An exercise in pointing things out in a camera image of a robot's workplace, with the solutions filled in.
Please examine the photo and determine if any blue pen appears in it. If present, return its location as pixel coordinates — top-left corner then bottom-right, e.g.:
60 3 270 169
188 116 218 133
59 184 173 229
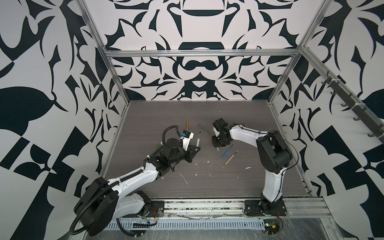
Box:
222 145 233 159

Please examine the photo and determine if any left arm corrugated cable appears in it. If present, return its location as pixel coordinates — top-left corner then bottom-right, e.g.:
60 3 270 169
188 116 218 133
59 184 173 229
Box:
68 125 181 238

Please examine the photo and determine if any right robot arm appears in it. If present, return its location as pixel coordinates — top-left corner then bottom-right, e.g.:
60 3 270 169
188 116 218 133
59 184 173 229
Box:
212 118 293 217

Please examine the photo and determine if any green circuit board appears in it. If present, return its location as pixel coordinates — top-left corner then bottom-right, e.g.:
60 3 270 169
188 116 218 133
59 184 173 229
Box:
264 219 284 236

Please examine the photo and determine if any white cable duct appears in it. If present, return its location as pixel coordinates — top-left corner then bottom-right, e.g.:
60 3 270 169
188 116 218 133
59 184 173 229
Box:
120 219 265 231

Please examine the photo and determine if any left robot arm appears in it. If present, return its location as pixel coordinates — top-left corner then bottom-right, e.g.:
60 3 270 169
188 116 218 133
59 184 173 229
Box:
69 138 201 236

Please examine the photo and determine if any light green pen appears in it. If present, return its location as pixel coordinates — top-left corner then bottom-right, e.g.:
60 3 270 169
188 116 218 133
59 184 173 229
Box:
196 131 201 147

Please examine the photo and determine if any tan pen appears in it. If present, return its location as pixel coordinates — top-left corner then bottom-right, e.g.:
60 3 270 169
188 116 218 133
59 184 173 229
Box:
225 150 238 165

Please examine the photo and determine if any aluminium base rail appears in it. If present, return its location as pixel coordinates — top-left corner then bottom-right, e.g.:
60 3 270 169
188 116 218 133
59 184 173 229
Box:
150 197 332 219

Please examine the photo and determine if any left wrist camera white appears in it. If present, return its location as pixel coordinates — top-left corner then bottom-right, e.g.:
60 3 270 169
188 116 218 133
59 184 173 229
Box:
181 130 194 151

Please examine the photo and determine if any wall hook rack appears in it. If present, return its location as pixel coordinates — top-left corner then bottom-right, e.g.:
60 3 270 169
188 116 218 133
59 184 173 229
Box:
322 71 384 144

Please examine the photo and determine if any dark green pen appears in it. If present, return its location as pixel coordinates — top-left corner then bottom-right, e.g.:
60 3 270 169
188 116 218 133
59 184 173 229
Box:
197 123 212 135

